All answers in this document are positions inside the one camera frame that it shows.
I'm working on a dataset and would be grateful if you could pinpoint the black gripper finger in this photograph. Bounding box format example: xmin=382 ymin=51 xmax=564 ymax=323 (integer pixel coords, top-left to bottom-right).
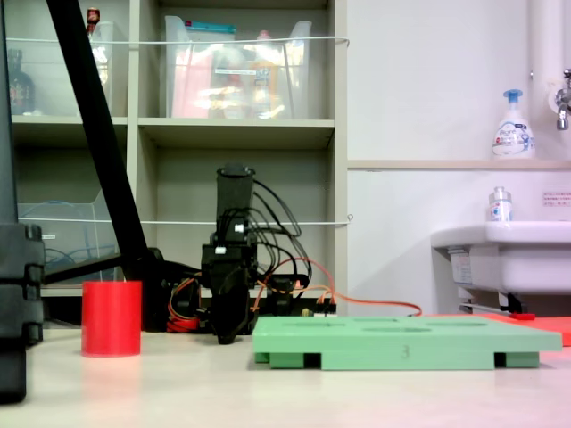
xmin=210 ymin=272 xmax=237 ymax=345
xmin=229 ymin=267 xmax=252 ymax=338

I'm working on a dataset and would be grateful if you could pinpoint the red cylinder block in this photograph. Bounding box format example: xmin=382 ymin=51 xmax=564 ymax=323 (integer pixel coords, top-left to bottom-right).
xmin=80 ymin=280 xmax=143 ymax=358

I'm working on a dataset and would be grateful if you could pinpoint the orange foam block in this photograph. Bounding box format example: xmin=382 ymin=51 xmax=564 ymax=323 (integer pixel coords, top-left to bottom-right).
xmin=423 ymin=313 xmax=571 ymax=348

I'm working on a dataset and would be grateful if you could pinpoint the beige shelf unit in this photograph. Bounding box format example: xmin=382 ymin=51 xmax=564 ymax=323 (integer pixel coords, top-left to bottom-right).
xmin=0 ymin=0 xmax=350 ymax=331

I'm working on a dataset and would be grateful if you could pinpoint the thin black tripod strut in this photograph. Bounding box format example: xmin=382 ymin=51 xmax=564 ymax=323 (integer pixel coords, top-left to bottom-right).
xmin=42 ymin=253 xmax=125 ymax=286

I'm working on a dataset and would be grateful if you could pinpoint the green shape sorter board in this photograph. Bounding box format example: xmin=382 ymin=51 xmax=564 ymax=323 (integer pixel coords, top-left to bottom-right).
xmin=252 ymin=315 xmax=563 ymax=371

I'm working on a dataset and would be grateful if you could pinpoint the black tripod leg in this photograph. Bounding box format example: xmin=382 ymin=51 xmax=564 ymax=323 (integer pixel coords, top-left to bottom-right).
xmin=0 ymin=0 xmax=20 ymax=226
xmin=46 ymin=0 xmax=170 ymax=332

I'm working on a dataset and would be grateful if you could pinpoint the clear storage bin with bottles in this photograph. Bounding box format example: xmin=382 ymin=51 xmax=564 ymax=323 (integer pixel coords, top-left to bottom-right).
xmin=163 ymin=15 xmax=313 ymax=120

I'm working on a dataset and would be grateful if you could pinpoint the yellow bottle with pink cap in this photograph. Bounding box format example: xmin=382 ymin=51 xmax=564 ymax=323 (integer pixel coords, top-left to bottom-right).
xmin=248 ymin=29 xmax=286 ymax=119

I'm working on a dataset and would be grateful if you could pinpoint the notched black stack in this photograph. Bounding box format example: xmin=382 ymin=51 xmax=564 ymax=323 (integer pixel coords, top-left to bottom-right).
xmin=0 ymin=222 xmax=46 ymax=405

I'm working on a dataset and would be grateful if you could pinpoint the dark round bottle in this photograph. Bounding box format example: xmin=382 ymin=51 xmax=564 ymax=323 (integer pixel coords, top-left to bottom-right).
xmin=5 ymin=48 xmax=37 ymax=116

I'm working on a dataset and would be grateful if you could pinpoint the small clear sanitizer bottle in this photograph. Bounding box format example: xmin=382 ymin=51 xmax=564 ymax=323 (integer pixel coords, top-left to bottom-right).
xmin=486 ymin=185 xmax=515 ymax=223

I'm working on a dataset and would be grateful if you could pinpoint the brown bottle with red cap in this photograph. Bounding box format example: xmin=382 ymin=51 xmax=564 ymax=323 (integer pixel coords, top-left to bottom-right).
xmin=85 ymin=6 xmax=102 ymax=37

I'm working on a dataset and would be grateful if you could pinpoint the white sink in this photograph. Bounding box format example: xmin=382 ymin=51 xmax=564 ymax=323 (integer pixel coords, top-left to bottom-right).
xmin=430 ymin=219 xmax=571 ymax=296

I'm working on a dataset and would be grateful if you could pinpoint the white blue soap pump bottle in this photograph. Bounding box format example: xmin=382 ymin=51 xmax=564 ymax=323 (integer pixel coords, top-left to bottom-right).
xmin=492 ymin=88 xmax=537 ymax=161

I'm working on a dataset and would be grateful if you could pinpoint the metal faucet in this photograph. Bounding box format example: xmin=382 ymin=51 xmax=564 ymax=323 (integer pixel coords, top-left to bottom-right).
xmin=551 ymin=68 xmax=571 ymax=132

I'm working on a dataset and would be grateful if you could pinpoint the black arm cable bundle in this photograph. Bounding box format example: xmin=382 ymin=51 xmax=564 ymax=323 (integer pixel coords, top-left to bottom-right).
xmin=247 ymin=177 xmax=313 ymax=291

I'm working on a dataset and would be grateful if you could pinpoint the circuit board with wires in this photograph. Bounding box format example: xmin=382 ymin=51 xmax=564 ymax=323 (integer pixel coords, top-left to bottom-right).
xmin=301 ymin=306 xmax=339 ymax=319

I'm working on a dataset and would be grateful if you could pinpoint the long orange wire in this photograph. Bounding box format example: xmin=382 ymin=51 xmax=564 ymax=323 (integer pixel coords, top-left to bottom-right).
xmin=249 ymin=258 xmax=423 ymax=318

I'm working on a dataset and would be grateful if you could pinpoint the clear bin with blue cables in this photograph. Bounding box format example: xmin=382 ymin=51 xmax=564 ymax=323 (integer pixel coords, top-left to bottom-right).
xmin=17 ymin=186 xmax=125 ymax=287

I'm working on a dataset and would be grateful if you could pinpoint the white cord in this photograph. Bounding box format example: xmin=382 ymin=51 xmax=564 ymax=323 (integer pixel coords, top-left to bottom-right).
xmin=5 ymin=35 xmax=350 ymax=47

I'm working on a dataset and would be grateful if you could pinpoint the pink wall notice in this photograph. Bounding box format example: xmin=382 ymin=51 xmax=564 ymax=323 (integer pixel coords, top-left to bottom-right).
xmin=542 ymin=191 xmax=571 ymax=208

